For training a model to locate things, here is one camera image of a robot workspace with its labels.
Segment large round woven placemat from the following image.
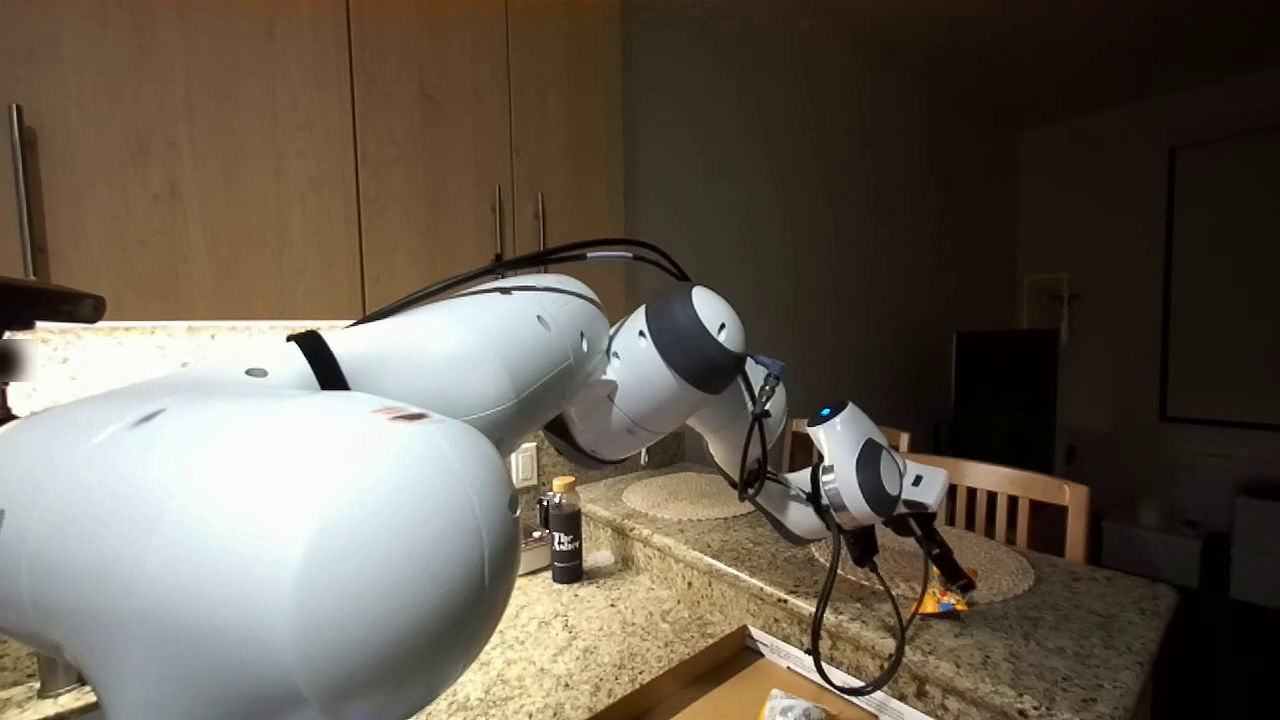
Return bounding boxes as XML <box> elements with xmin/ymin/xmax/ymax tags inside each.
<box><xmin>615</xmin><ymin>470</ymin><xmax>758</xmax><ymax>523</ymax></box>

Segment small stereo camera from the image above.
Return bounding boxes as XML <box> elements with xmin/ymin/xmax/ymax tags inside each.
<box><xmin>842</xmin><ymin>520</ymin><xmax>883</xmax><ymax>571</ymax></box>

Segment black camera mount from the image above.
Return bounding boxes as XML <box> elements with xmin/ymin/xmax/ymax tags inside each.
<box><xmin>0</xmin><ymin>277</ymin><xmax>112</xmax><ymax>433</ymax></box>

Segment wooden wall cabinet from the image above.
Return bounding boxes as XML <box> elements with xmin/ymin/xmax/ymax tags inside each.
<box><xmin>0</xmin><ymin>0</ymin><xmax>632</xmax><ymax>323</ymax></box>

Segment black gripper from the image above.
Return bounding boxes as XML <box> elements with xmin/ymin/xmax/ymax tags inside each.
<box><xmin>887</xmin><ymin>500</ymin><xmax>982</xmax><ymax>600</ymax></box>

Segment metal cabinet handle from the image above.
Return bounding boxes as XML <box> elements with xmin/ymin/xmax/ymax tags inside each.
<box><xmin>5</xmin><ymin>102</ymin><xmax>47</xmax><ymax>284</ymax></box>

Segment white wall outlet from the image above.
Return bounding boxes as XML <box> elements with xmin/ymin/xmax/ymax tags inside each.
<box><xmin>510</xmin><ymin>441</ymin><xmax>544</xmax><ymax>498</ymax></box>

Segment dark rectangular screen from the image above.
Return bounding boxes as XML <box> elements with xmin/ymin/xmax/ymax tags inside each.
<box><xmin>950</xmin><ymin>328</ymin><xmax>1068</xmax><ymax>471</ymax></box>

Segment black velcro strap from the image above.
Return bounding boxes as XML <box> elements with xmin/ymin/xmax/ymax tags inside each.
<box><xmin>286</xmin><ymin>328</ymin><xmax>354</xmax><ymax>397</ymax></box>

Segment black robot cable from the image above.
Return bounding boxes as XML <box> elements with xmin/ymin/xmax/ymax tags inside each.
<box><xmin>354</xmin><ymin>238</ymin><xmax>935</xmax><ymax>701</ymax></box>

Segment dark framed wall panel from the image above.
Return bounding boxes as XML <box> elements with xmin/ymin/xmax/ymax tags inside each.
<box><xmin>1159</xmin><ymin>129</ymin><xmax>1280</xmax><ymax>433</ymax></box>

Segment black bottle with wooden cap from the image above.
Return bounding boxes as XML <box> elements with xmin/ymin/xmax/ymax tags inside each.
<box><xmin>544</xmin><ymin>471</ymin><xmax>589</xmax><ymax>587</ymax></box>

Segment small round woven placemat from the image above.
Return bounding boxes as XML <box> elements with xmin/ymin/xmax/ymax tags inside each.
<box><xmin>811</xmin><ymin>523</ymin><xmax>1041</xmax><ymax>609</ymax></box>

